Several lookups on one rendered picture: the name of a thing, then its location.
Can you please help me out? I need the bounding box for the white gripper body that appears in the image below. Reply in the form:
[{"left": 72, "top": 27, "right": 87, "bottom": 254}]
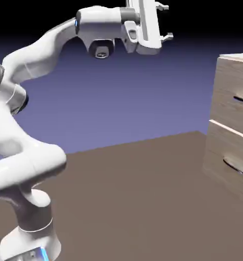
[{"left": 128, "top": 0, "right": 162, "bottom": 56}]

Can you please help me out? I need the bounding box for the wood drawer front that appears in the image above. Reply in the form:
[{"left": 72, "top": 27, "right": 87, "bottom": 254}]
[
  {"left": 210, "top": 57, "right": 243, "bottom": 137},
  {"left": 202, "top": 122, "right": 243, "bottom": 201}
]

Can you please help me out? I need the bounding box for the light wood cabinet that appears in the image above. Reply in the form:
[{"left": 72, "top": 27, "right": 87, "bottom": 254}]
[{"left": 202, "top": 52, "right": 243, "bottom": 201}]

